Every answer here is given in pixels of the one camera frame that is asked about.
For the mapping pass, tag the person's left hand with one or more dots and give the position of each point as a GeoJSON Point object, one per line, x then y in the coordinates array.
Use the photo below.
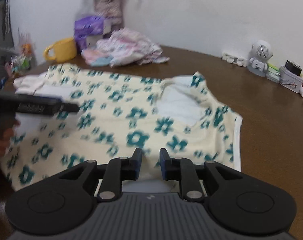
{"type": "Point", "coordinates": [5, 140]}

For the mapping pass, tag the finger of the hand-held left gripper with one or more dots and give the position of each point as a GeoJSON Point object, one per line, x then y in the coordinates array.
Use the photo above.
{"type": "Point", "coordinates": [70, 107]}

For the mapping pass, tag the green and white packets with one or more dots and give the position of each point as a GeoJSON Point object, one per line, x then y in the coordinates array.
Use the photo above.
{"type": "Point", "coordinates": [272, 73]}

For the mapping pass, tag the purple tissue pack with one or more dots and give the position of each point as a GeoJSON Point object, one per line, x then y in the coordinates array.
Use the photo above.
{"type": "Point", "coordinates": [85, 42]}
{"type": "Point", "coordinates": [90, 26]}

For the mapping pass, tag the white robot speaker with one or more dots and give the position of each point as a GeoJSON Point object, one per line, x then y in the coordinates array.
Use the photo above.
{"type": "Point", "coordinates": [261, 51]}

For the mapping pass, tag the cream green-flowered garment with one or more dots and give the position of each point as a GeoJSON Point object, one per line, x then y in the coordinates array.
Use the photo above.
{"type": "Point", "coordinates": [116, 130]}

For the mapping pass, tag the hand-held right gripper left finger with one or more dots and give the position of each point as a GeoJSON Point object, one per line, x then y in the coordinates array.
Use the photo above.
{"type": "Point", "coordinates": [138, 162]}

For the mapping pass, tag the storage cart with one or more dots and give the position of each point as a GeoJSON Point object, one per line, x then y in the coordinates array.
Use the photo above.
{"type": "Point", "coordinates": [21, 57]}

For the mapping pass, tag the pink floral garment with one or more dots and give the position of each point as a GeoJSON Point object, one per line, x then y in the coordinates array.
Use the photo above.
{"type": "Point", "coordinates": [131, 46]}

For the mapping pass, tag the pink and blue garment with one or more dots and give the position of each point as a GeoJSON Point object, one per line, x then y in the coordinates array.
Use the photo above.
{"type": "Point", "coordinates": [96, 57]}

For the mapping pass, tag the yellow mug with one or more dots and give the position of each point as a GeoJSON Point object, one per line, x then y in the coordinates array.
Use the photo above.
{"type": "Point", "coordinates": [65, 50]}

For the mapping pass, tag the purple fuzzy vase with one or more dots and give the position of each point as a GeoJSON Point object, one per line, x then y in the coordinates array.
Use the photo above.
{"type": "Point", "coordinates": [107, 10]}

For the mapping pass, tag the black charger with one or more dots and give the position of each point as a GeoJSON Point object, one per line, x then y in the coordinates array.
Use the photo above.
{"type": "Point", "coordinates": [293, 67]}

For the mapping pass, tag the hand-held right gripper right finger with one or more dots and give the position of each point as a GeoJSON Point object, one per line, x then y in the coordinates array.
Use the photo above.
{"type": "Point", "coordinates": [164, 163]}

